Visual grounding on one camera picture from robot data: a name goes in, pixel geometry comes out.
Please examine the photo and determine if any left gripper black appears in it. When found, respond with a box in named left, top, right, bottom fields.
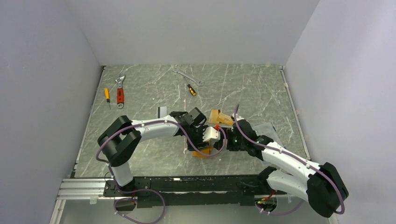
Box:
left=186, top=125, right=209, bottom=152

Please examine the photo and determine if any orange leather card holder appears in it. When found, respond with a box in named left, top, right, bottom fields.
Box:
left=192, top=142, right=213, bottom=158

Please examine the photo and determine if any white striped credit card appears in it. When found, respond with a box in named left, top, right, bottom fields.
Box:
left=157, top=106, right=168, bottom=119

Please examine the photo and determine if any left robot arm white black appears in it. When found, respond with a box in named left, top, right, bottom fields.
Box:
left=97, top=107, right=207, bottom=196

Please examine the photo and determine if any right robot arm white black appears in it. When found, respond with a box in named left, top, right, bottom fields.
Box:
left=226, top=119, right=349, bottom=217

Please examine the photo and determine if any clear plastic screw box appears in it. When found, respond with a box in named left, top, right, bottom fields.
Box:
left=252, top=122, right=283, bottom=147

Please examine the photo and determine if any black yellow stubby screwdriver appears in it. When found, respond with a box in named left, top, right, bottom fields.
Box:
left=187, top=84, right=197, bottom=96

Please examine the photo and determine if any silver open-end wrench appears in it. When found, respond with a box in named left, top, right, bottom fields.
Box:
left=172, top=67, right=205, bottom=86

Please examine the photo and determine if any small yellow screwdriver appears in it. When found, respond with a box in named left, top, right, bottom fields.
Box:
left=105, top=88, right=111, bottom=110

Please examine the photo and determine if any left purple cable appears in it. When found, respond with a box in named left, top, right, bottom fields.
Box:
left=95, top=119, right=228, bottom=224

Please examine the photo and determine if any purple cable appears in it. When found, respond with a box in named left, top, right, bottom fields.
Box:
left=233, top=104, right=345, bottom=217
left=95, top=119, right=228, bottom=224

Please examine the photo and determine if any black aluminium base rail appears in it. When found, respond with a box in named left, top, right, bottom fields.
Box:
left=57, top=175, right=331, bottom=208

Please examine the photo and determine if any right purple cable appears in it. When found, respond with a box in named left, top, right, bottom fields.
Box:
left=233, top=104, right=345, bottom=217

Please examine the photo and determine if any red handled adjustable wrench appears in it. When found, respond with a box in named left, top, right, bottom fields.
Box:
left=115, top=74, right=125, bottom=109

